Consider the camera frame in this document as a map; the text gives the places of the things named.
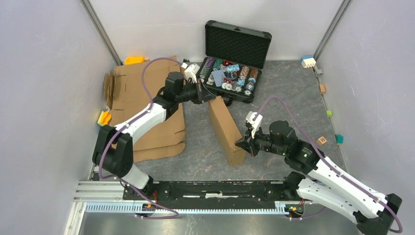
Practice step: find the brown cardboard box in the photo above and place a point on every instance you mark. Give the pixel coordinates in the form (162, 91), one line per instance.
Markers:
(226, 131)

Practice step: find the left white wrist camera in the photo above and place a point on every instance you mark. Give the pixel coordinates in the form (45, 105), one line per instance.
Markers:
(189, 72)

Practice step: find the black poker chip case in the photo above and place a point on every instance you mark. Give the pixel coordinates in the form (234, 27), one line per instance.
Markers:
(235, 56)

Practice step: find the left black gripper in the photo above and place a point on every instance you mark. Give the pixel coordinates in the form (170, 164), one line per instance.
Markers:
(202, 94)

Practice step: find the small teal block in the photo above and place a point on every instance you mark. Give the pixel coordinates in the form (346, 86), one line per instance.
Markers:
(339, 138)

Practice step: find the small grey block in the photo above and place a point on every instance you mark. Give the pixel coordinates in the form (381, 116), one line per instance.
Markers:
(317, 72)

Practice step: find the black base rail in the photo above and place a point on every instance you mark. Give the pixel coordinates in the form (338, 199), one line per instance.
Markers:
(222, 195)

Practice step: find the blue white toy block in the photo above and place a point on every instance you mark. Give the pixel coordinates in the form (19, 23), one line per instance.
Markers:
(308, 61)

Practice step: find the small orange wooden block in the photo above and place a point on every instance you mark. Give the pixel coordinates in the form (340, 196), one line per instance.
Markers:
(322, 88)

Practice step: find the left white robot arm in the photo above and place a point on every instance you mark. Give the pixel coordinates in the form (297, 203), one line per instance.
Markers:
(113, 150)

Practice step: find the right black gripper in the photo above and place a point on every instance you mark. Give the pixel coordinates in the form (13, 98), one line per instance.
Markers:
(246, 146)

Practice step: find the flat cardboard sheet stack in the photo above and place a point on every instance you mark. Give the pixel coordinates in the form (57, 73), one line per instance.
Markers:
(127, 90)

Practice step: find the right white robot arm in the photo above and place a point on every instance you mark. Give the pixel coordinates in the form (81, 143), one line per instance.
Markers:
(317, 178)

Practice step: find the wooden letter cube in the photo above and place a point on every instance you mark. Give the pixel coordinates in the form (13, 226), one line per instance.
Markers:
(321, 141)

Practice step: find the yellow orange toy block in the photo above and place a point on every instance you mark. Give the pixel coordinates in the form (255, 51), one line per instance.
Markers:
(104, 118)

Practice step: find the yellow plastic toy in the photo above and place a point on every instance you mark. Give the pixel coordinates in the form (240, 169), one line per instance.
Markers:
(130, 60)

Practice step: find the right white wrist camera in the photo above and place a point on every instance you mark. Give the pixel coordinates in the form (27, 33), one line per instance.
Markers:
(253, 120)

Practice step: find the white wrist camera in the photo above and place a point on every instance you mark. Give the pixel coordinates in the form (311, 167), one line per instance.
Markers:
(189, 72)
(253, 120)

